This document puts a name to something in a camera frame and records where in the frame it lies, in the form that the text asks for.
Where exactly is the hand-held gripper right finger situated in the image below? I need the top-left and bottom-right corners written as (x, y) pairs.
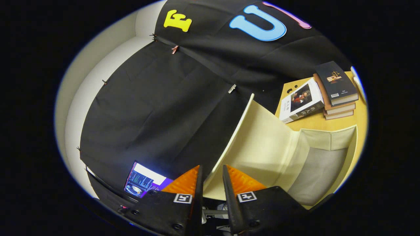
top-left (222, 165), bottom-right (309, 235)

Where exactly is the brown cover book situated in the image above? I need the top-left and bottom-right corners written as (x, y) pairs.
top-left (323, 110), bottom-right (354, 120)
top-left (313, 74), bottom-right (356, 115)

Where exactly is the black backdrop cloth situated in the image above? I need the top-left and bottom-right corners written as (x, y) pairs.
top-left (80, 0), bottom-right (353, 210)

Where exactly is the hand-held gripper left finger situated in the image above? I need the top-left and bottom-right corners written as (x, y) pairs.
top-left (118, 165), bottom-right (204, 236)

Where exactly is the dark blue cover book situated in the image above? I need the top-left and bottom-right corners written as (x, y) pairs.
top-left (314, 61), bottom-right (359, 106)

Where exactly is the white portrait cover book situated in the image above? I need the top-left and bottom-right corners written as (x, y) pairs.
top-left (279, 78), bottom-right (325, 124)

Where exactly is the grey fabric storage box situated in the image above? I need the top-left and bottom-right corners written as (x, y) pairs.
top-left (203, 93), bottom-right (358, 210)

